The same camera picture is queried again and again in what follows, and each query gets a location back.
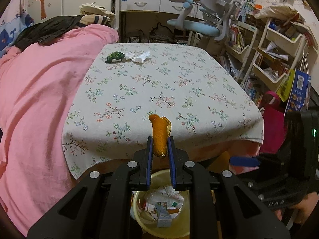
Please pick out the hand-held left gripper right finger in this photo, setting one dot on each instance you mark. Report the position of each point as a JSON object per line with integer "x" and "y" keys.
{"x": 172, "y": 161}

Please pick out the small orange peel piece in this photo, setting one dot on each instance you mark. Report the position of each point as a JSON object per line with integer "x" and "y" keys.
{"x": 174, "y": 210}

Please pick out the floral tablecloth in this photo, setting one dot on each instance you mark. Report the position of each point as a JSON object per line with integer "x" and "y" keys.
{"x": 162, "y": 84}

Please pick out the white rolling storage cart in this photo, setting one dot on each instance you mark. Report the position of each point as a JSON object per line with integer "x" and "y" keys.
{"x": 279, "y": 39}

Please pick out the dark green packet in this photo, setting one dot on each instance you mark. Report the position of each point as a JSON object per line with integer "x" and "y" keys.
{"x": 115, "y": 56}

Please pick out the crumpled white paper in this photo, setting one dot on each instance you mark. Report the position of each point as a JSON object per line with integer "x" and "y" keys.
{"x": 142, "y": 56}

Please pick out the red and white packet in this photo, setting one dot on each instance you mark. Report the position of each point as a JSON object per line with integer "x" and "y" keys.
{"x": 149, "y": 209}

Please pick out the blue and white milk carton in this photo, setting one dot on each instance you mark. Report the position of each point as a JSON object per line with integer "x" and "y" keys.
{"x": 163, "y": 216}

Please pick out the person's right hand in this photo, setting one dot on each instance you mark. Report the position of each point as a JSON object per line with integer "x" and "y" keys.
{"x": 307, "y": 206}

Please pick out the blue whale print bedding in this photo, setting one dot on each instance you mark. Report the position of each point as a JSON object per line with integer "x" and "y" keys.
{"x": 10, "y": 34}

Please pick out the white desk with drawers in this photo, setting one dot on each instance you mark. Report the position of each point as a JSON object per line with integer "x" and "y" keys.
{"x": 139, "y": 5}

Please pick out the grey and blue desk chair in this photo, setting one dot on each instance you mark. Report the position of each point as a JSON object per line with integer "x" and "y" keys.
{"x": 199, "y": 26}

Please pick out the row of books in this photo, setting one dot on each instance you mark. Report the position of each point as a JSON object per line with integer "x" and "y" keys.
{"x": 253, "y": 90}

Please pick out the black jacket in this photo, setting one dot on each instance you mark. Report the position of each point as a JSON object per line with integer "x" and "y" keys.
{"x": 47, "y": 31}

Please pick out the pink shopping bag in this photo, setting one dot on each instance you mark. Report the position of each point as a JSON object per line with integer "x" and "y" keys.
{"x": 273, "y": 127}

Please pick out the small white tissue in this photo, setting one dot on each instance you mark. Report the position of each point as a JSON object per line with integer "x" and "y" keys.
{"x": 129, "y": 54}

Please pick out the beige navy striped cloth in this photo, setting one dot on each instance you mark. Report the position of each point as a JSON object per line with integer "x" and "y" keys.
{"x": 96, "y": 20}

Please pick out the dark plastic bag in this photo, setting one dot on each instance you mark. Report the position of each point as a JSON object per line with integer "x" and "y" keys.
{"x": 162, "y": 33}

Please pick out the cream cloth bag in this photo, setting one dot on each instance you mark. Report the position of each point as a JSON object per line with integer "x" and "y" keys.
{"x": 276, "y": 12}

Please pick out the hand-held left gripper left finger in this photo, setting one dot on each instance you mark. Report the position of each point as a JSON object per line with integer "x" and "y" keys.
{"x": 149, "y": 161}

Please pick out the blue and yellow paper bag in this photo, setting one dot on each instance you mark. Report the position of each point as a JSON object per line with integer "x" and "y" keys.
{"x": 299, "y": 89}

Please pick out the cream canvas tote bag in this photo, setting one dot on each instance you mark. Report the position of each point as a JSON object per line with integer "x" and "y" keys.
{"x": 96, "y": 8}

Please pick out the pink blanket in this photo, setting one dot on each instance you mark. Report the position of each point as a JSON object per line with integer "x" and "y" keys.
{"x": 39, "y": 99}

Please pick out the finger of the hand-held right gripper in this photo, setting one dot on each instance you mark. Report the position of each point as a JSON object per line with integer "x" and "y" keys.
{"x": 244, "y": 161}

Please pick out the yellow plastic basin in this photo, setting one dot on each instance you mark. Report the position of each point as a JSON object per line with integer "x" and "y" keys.
{"x": 174, "y": 229}

